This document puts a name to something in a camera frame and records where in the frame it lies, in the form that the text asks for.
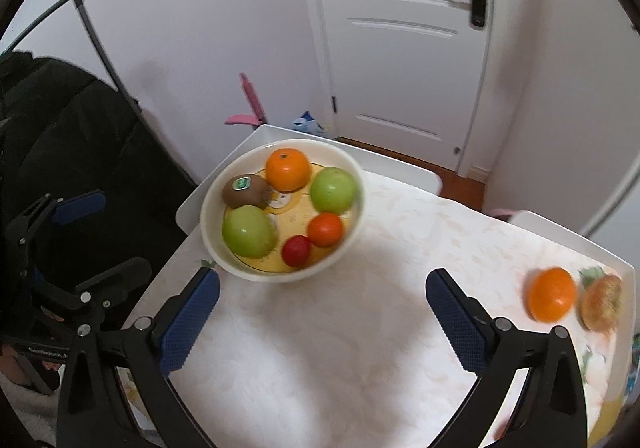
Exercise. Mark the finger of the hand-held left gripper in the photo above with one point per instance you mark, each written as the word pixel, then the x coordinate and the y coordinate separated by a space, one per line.
pixel 117 273
pixel 82 206

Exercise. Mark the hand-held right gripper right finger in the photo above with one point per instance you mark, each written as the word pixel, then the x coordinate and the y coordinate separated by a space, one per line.
pixel 455 323

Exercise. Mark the small tangerine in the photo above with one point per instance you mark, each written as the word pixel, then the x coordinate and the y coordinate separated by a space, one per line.
pixel 325 229

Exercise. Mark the brown kiwi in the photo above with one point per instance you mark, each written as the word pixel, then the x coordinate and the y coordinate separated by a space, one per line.
pixel 245 192

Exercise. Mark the green apple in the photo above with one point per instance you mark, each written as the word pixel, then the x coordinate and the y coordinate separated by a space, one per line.
pixel 248 231
pixel 334 189

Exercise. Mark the cream bowl with duck print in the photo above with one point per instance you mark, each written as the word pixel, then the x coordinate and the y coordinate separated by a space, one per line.
pixel 342 250

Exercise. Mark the large orange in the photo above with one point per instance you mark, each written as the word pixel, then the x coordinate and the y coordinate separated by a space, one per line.
pixel 552 294
pixel 286 170

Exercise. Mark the black clothes rack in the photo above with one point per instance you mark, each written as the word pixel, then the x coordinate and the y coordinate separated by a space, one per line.
pixel 100 53

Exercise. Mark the floral cream tablecloth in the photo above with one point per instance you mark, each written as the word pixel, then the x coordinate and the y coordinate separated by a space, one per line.
pixel 350 353

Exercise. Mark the red yellow apple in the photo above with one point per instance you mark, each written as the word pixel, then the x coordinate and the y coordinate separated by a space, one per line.
pixel 601 302

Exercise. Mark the white panel door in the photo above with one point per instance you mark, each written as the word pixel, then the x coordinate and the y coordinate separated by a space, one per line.
pixel 400 78

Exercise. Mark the blue white bag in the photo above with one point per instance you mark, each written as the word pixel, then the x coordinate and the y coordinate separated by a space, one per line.
pixel 307 123

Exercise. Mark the red cherry tomato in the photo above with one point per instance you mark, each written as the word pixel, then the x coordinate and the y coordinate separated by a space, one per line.
pixel 296 250

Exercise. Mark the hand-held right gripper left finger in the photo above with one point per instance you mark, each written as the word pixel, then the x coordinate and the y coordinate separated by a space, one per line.
pixel 192 323

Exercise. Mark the person's left hand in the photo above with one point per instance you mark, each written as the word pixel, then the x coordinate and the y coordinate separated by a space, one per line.
pixel 15 364

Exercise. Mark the black coat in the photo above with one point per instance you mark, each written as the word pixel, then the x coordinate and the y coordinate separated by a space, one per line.
pixel 75 128

